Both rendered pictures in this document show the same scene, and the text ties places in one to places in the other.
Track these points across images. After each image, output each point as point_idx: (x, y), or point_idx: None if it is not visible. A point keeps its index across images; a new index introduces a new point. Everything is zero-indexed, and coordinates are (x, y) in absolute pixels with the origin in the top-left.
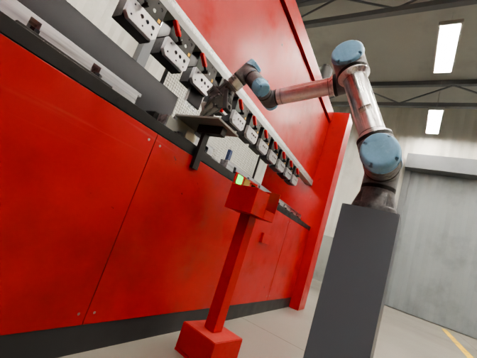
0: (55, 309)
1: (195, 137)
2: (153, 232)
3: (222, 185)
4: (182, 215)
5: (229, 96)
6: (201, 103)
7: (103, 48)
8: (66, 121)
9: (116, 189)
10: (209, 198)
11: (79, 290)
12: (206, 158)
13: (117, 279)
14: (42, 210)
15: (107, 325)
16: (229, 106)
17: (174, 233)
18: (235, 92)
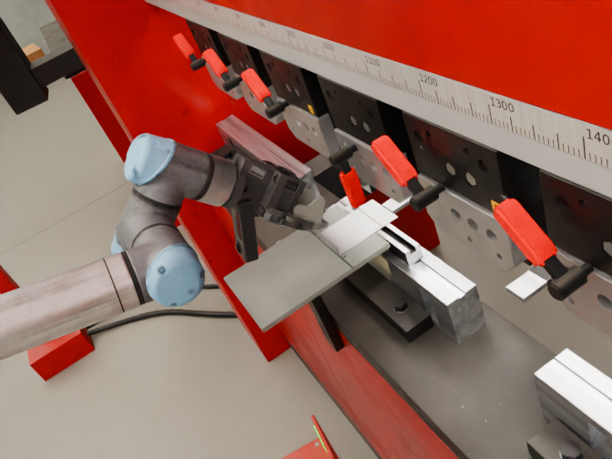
0: (341, 402)
1: (384, 261)
2: (362, 406)
3: (426, 434)
4: (383, 419)
5: (234, 218)
6: (310, 193)
7: None
8: None
9: (300, 321)
10: (411, 434)
11: (344, 403)
12: (347, 336)
13: (365, 426)
14: None
15: None
16: (236, 249)
17: (391, 438)
18: (227, 207)
